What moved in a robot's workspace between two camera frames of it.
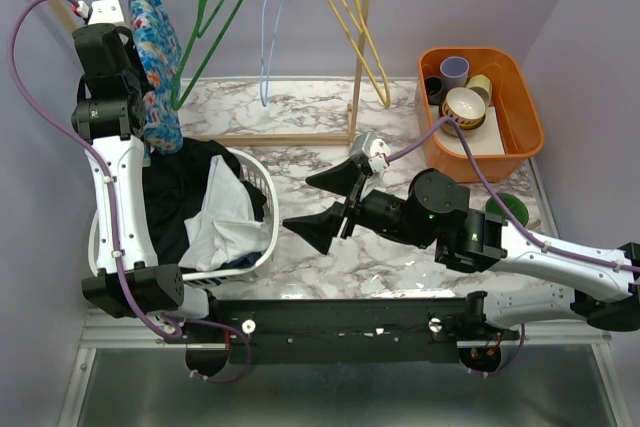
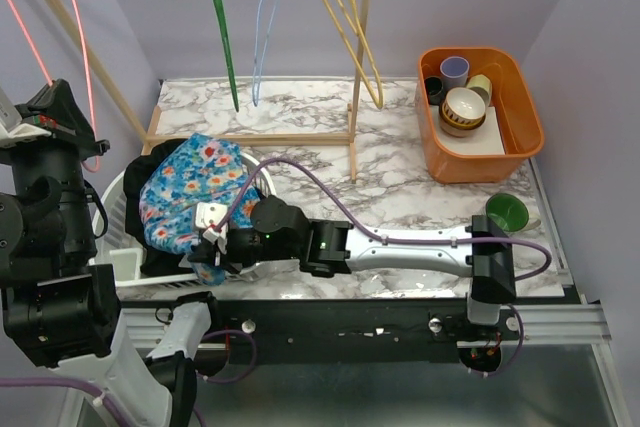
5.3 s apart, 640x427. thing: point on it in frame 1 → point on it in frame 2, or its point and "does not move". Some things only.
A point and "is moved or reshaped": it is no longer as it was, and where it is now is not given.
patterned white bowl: [466, 106] does not move
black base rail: [343, 332] does not move
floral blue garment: [158, 54] → [196, 170]
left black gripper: [132, 55] → [55, 110]
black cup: [434, 87] does not move
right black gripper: [318, 229] → [207, 253]
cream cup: [483, 85] does not move
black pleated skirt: [174, 182] is moved or reshaped
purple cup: [454, 72] does not move
